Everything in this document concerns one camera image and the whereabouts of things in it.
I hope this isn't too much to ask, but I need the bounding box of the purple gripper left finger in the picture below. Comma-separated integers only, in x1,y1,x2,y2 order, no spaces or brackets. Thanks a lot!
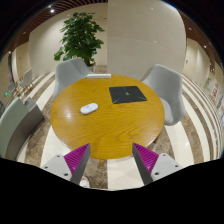
64,144,91,185

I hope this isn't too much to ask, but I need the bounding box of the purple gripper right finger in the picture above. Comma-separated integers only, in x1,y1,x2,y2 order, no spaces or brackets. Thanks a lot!
132,143,159,185

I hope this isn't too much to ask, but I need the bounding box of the white computer mouse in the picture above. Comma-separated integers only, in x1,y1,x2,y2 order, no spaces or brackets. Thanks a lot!
80,103,98,115

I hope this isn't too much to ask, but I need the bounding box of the black mouse pad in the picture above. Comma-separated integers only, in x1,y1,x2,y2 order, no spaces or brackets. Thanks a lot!
109,86,147,104

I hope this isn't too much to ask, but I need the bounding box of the round wooden table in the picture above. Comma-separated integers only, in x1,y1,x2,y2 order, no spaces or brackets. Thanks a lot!
51,75,165,160

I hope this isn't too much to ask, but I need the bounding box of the grey green sofa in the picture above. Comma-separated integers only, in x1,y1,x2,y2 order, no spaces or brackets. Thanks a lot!
0,98,44,161

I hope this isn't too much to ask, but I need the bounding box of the grey chair right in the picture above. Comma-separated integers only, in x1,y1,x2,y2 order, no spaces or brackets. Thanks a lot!
143,64,186,126

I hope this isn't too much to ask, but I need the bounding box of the grey chair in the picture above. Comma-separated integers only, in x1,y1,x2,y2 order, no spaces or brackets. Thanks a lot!
143,64,186,126
53,57,92,99

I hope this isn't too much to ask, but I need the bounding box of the white keyboard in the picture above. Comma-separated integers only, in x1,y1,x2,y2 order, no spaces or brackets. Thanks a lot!
86,74,111,79

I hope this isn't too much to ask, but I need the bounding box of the grey chair left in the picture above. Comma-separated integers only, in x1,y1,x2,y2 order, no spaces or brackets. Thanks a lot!
53,57,92,99

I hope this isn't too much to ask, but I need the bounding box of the white background chair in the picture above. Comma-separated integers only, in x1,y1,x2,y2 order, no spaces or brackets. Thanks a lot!
19,69,32,88

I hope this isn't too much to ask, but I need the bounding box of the green potted plant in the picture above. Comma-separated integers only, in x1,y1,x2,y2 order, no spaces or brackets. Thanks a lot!
54,12,104,66

